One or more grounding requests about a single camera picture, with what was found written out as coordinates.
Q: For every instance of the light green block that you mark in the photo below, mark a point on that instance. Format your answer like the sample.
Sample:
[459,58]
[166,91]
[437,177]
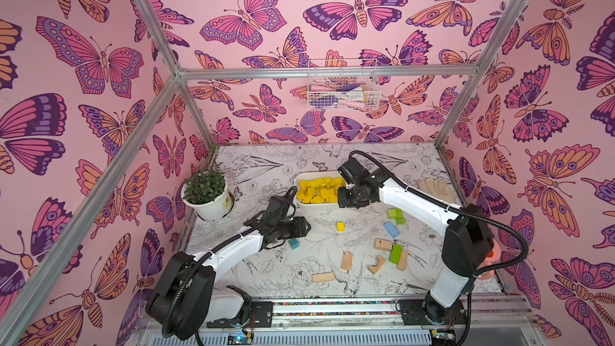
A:
[396,215]

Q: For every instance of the natural wood block upright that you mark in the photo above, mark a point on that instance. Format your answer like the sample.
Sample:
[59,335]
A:
[347,261]

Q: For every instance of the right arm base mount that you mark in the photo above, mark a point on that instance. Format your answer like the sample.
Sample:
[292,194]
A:
[428,313]

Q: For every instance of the blue block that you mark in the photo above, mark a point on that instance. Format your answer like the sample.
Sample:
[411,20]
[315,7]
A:
[391,230]

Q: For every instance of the teal block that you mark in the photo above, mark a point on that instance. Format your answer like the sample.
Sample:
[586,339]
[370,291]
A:
[294,243]

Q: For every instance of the tan wood block right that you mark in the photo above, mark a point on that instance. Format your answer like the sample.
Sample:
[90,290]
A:
[401,265]

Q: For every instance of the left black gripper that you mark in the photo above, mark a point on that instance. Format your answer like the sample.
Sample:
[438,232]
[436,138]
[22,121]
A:
[299,227]

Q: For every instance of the natural wood arch block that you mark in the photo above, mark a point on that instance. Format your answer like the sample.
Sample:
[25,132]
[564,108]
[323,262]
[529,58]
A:
[375,268]

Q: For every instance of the long natural wood block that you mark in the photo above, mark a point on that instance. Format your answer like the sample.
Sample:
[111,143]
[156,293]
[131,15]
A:
[323,277]

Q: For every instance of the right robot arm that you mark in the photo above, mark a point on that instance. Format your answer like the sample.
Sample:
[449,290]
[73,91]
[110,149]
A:
[467,240]

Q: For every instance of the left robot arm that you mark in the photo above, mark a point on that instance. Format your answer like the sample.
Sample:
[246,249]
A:
[188,294]

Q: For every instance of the wire basket on wall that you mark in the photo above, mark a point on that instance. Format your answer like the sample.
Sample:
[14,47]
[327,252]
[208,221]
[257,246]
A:
[343,88]

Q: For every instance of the green rectangular block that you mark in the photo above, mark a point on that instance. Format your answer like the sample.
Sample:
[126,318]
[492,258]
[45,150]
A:
[395,254]

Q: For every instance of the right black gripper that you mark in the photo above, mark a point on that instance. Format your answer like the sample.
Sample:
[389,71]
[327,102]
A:
[350,196]

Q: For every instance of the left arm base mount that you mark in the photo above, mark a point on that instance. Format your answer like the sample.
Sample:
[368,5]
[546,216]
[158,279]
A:
[256,314]

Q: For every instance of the white plastic bin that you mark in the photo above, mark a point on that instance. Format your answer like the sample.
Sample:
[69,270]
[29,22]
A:
[318,189]

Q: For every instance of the potted green plant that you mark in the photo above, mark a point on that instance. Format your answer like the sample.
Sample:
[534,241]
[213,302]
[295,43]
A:
[208,195]

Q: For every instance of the pink watering can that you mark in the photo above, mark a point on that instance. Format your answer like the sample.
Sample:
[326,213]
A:
[493,257]

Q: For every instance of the small natural wood block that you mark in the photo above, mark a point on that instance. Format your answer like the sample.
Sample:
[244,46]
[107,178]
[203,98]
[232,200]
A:
[383,245]

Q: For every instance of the beige work glove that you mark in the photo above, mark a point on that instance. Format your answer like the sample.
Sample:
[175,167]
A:
[438,190]

